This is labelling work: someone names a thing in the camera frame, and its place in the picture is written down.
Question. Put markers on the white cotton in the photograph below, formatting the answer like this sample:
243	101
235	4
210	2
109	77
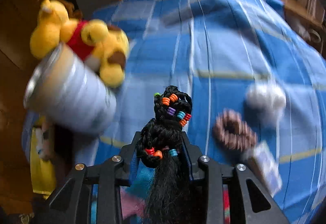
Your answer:
268	99

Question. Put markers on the wrapped tissue pack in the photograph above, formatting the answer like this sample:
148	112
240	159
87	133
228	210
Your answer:
261	161

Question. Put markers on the yellow bear plush toy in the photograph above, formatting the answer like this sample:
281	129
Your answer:
103	47

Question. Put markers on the wooden wardrobe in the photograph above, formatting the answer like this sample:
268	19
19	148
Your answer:
18	19

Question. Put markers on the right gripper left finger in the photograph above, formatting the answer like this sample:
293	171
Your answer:
72	201

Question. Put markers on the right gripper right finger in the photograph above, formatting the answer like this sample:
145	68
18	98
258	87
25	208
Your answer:
249	201

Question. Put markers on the wooden side table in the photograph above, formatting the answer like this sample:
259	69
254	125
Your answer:
295	9

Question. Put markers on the silver metal can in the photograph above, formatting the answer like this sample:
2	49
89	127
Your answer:
69	93

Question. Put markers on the blue plush toy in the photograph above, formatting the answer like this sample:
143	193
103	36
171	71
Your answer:
133	197

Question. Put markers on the brown hair scrunchie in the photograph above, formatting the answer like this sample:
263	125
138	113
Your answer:
233	132

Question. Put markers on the red fuzzy sock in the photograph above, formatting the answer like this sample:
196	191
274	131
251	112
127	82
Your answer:
226	204

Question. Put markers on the blue plaid bed sheet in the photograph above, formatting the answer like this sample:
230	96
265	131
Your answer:
213	50

